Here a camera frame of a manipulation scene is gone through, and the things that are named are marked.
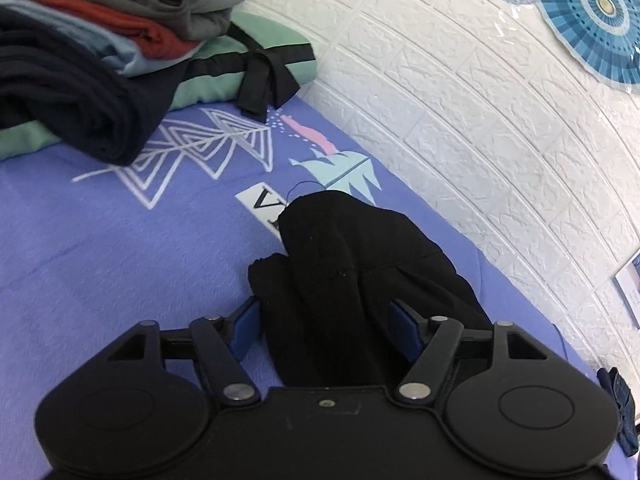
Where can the wall poster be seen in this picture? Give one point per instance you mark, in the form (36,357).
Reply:
(630,290)

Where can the folded dark navy garment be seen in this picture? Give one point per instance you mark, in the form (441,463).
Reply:
(65,95)

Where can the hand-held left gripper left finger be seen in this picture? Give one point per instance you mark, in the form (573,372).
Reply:
(247,319)

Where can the folded red garment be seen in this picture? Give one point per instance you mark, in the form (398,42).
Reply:
(100,22)

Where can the printed blue bedsheet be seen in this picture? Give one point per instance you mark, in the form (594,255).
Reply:
(100,260)

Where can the blue paper fan decoration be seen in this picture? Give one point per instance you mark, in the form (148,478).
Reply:
(595,15)

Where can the folded blue jeans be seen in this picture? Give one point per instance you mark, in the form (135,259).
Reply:
(622,410)

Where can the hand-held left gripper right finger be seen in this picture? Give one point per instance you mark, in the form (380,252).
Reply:
(402,326)

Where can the mint green cloth black band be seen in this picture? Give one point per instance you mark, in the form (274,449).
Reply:
(225,65)

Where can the black pants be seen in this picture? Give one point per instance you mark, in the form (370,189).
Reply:
(340,270)

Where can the folded light blue garment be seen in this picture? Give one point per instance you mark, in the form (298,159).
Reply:
(107,52)

